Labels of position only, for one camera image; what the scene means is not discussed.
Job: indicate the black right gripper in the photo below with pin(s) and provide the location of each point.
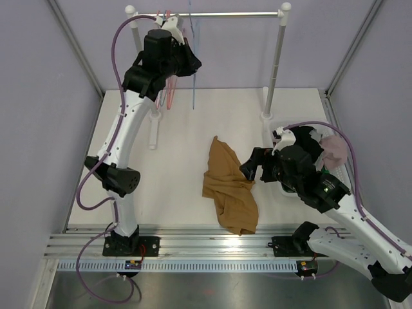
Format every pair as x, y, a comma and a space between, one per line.
260, 156

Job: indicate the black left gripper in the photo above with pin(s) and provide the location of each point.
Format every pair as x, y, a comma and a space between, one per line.
192, 62

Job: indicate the brown tank top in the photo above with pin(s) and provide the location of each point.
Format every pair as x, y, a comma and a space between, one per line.
223, 182

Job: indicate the black tank top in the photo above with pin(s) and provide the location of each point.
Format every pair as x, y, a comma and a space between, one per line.
304, 139

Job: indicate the pink tank top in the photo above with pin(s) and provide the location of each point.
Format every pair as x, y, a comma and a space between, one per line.
335, 152

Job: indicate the pink hanger with clothes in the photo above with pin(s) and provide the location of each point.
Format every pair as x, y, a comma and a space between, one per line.
171, 87

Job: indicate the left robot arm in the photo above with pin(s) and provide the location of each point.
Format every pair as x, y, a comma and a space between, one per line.
110, 167

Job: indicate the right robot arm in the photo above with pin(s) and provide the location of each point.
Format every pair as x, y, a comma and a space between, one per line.
379, 255

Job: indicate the white garment rack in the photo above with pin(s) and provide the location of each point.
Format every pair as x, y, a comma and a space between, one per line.
206, 64

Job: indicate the white plastic basket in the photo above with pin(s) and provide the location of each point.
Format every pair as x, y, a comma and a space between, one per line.
323, 131

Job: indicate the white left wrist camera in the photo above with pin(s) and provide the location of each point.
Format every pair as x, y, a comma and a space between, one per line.
172, 24

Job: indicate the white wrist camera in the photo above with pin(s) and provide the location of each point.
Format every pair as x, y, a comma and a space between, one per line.
172, 24
283, 138

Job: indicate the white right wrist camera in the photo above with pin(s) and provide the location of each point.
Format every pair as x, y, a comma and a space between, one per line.
283, 138

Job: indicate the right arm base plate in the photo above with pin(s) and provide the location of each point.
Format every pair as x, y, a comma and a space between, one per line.
293, 247

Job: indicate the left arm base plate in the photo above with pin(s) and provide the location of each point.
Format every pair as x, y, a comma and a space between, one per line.
126, 247

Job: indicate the white slotted cable duct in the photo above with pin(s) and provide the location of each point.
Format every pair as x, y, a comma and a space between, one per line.
279, 266

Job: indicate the aluminium front rail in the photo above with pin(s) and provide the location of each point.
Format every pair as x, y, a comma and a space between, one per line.
189, 242

